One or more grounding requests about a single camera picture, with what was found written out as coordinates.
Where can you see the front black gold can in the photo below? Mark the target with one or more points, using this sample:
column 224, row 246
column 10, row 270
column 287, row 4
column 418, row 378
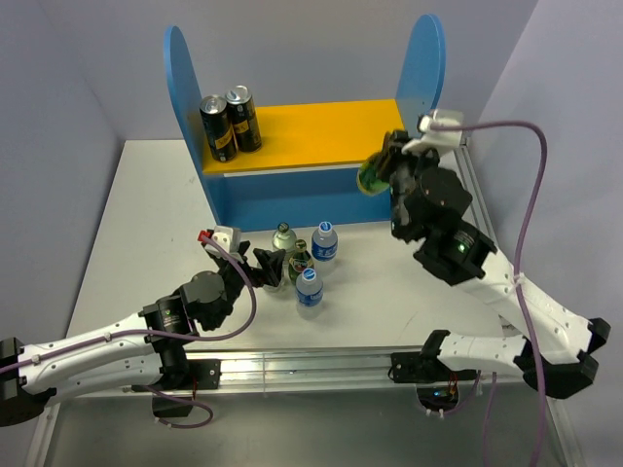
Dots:
column 218, row 128

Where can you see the aluminium side rail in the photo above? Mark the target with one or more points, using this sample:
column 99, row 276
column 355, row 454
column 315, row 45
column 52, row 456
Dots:
column 479, row 214

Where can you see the water bottle blue label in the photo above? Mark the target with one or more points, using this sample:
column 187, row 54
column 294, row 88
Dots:
column 309, row 294
column 324, row 242

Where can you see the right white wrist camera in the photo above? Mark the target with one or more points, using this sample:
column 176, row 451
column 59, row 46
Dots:
column 438, row 130

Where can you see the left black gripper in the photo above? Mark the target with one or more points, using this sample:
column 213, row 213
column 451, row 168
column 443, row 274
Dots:
column 271, row 263

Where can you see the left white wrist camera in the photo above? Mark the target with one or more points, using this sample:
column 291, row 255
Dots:
column 227, row 238

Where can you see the clear Chang bottle rear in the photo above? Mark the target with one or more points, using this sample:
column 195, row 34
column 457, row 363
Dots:
column 284, row 238

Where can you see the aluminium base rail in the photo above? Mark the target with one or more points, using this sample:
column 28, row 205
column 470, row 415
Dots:
column 302, row 370

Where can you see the rear black gold can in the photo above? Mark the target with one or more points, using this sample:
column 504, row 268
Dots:
column 242, row 113

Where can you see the black gold can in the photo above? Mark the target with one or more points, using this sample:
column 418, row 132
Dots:
column 218, row 128
column 242, row 113

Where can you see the front water bottle blue label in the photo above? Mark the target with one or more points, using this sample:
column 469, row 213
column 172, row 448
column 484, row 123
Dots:
column 309, row 294

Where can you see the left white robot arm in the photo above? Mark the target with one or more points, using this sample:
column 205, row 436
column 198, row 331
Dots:
column 145, row 349

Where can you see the blue and yellow shelf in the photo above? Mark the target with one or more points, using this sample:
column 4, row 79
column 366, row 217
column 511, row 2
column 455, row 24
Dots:
column 305, row 171

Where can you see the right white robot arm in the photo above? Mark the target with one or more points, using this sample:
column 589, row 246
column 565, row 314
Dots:
column 553, row 347

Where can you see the clear chang bottle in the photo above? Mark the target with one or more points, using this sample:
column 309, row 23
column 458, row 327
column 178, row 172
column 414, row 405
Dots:
column 275, row 288
column 284, row 238

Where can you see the rear water bottle blue label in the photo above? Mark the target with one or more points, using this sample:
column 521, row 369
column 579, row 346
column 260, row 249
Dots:
column 324, row 242

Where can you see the green Perrier bottle red label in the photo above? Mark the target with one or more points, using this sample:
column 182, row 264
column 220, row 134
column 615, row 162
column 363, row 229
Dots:
column 300, row 260

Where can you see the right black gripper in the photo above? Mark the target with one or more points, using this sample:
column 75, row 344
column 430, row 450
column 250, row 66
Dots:
column 393, row 142

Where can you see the green Perrier bottle yellow label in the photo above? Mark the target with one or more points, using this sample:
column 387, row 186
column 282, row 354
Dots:
column 373, row 175

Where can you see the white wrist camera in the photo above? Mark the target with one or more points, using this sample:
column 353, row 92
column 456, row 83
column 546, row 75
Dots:
column 227, row 238
column 438, row 130

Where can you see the clear Chang bottle front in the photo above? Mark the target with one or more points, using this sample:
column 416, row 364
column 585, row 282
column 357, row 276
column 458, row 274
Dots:
column 275, row 288

